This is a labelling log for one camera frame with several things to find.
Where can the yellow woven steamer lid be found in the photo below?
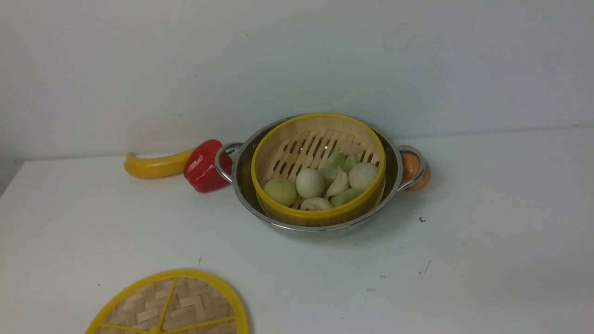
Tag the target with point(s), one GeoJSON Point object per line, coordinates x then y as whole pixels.
{"type": "Point", "coordinates": [174, 302]}

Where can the white dumpling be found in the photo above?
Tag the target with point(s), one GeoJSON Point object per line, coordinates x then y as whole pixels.
{"type": "Point", "coordinates": [339, 184]}
{"type": "Point", "coordinates": [316, 204]}

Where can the stainless steel pot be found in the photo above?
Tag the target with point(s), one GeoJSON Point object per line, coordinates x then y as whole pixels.
{"type": "Point", "coordinates": [233, 163]}

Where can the pale green dumpling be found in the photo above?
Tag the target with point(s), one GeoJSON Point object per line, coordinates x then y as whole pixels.
{"type": "Point", "coordinates": [349, 162]}

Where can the pink dumpling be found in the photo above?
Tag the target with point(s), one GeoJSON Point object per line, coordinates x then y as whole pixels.
{"type": "Point", "coordinates": [350, 148]}

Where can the yellow banana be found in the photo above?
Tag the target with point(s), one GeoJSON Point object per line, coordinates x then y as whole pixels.
{"type": "Point", "coordinates": [156, 168]}

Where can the orange round fruit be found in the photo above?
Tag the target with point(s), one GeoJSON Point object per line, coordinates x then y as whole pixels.
{"type": "Point", "coordinates": [411, 165]}

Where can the green dumpling at edge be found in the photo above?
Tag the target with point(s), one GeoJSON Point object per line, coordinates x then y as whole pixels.
{"type": "Point", "coordinates": [344, 197]}

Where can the white dumpling front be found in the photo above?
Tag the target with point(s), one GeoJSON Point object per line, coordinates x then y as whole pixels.
{"type": "Point", "coordinates": [316, 204]}

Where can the greenish round bun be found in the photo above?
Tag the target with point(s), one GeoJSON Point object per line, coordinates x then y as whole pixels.
{"type": "Point", "coordinates": [282, 191]}

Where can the yellow rimmed bamboo steamer basket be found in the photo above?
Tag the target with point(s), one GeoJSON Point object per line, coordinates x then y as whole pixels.
{"type": "Point", "coordinates": [308, 141]}

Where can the red bell pepper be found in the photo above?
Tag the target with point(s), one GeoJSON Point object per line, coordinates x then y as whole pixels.
{"type": "Point", "coordinates": [200, 169]}

